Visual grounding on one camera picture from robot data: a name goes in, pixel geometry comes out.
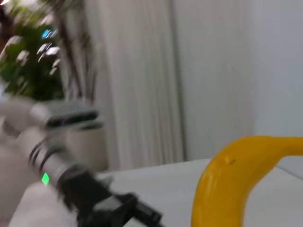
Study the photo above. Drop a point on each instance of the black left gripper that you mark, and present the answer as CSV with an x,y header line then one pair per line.
x,y
94,198

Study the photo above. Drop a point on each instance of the green leafy plant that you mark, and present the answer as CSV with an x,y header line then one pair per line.
x,y
28,59

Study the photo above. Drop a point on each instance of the white pleated curtain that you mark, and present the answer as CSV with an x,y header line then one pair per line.
x,y
137,82

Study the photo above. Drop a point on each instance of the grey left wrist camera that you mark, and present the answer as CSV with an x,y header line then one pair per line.
x,y
68,116

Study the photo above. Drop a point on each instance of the white plant pot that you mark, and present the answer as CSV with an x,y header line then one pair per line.
x,y
87,146

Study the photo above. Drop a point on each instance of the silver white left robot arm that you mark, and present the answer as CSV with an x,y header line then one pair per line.
x,y
40,146

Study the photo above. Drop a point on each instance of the yellow banana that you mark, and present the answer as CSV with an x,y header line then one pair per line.
x,y
222,184

